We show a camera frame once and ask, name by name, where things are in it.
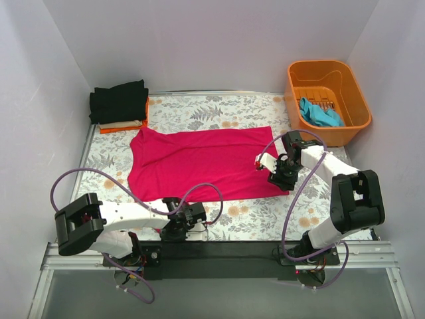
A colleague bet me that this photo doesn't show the pink t shirt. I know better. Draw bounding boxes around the pink t shirt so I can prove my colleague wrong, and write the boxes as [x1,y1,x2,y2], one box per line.
[127,127,284,202]

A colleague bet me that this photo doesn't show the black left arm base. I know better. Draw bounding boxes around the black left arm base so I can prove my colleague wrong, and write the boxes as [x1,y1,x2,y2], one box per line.
[110,242,161,286]

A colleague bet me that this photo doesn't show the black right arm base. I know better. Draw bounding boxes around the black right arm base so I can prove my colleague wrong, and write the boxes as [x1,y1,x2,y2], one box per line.
[272,245,341,288]

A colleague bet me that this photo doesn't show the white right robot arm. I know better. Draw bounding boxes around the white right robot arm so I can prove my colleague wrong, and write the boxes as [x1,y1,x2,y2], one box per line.
[256,130,385,262]

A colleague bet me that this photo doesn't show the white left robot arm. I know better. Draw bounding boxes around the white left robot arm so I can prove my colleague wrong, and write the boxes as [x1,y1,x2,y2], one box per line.
[54,193,207,259]

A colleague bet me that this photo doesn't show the teal t shirt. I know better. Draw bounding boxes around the teal t shirt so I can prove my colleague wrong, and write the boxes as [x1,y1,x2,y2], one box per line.
[299,98,345,127]

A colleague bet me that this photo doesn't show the orange plastic basket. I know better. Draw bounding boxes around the orange plastic basket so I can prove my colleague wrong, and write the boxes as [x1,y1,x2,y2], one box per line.
[284,60,372,147]

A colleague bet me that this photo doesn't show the folded orange t shirt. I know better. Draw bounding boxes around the folded orange t shirt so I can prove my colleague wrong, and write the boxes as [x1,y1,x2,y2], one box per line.
[99,97,149,134]

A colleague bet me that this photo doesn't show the folded beige t shirt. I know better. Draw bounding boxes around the folded beige t shirt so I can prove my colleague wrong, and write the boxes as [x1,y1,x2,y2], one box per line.
[99,120,144,129]

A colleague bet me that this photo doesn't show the folded black t shirt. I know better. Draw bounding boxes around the folded black t shirt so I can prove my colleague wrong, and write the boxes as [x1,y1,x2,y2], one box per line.
[89,79,149,124]

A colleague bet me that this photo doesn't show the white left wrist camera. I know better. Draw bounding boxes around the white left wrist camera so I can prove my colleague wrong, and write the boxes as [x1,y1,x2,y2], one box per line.
[186,229,209,242]

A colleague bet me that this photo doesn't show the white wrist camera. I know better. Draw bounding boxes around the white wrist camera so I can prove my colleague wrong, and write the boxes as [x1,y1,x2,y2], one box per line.
[186,229,209,242]
[255,153,277,173]

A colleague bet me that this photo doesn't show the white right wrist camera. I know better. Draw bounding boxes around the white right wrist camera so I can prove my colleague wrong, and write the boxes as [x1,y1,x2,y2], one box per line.
[255,153,277,173]

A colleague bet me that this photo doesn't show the aluminium frame rail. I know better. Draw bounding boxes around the aluminium frame rail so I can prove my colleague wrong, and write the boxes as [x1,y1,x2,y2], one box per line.
[29,241,414,318]

